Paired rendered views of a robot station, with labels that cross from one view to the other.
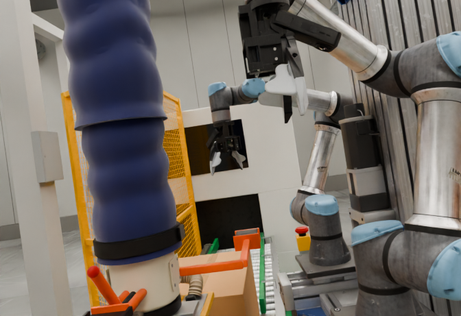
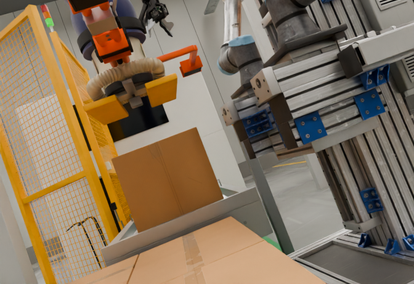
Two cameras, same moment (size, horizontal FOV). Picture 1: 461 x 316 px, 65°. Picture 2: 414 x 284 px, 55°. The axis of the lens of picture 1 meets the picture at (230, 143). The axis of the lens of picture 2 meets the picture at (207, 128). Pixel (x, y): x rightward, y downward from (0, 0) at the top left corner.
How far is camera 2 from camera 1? 86 cm
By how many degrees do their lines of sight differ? 12
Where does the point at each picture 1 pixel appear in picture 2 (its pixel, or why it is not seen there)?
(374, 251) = not seen: outside the picture
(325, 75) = not seen: hidden behind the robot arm
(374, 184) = not seen: outside the picture
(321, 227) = (245, 54)
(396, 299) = (300, 18)
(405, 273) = not seen: outside the picture
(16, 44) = not seen: outside the picture
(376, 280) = (285, 9)
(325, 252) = (252, 71)
